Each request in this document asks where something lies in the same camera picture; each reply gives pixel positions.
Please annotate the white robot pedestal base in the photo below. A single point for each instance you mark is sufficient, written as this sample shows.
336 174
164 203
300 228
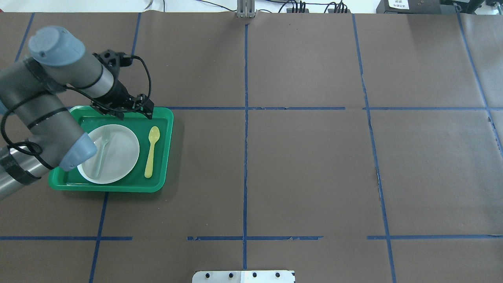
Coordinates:
245 276

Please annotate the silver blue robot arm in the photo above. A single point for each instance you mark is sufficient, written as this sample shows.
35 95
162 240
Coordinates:
39 131

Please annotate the green plastic tray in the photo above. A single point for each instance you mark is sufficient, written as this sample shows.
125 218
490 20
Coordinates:
135 181

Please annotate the pale green plastic fork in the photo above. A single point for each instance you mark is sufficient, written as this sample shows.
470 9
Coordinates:
106 136

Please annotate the aluminium frame post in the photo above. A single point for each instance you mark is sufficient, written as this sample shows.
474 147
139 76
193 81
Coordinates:
246 9

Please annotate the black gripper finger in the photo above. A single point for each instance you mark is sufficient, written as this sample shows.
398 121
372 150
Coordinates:
145 106
117 113

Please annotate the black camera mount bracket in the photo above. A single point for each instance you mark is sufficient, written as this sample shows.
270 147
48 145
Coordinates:
113 61

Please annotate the yellow plastic spoon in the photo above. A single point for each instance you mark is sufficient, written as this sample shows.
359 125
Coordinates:
154 136

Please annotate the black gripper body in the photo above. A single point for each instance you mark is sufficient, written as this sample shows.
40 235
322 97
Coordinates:
117 92

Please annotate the white round plate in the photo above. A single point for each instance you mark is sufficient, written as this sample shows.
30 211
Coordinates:
121 155

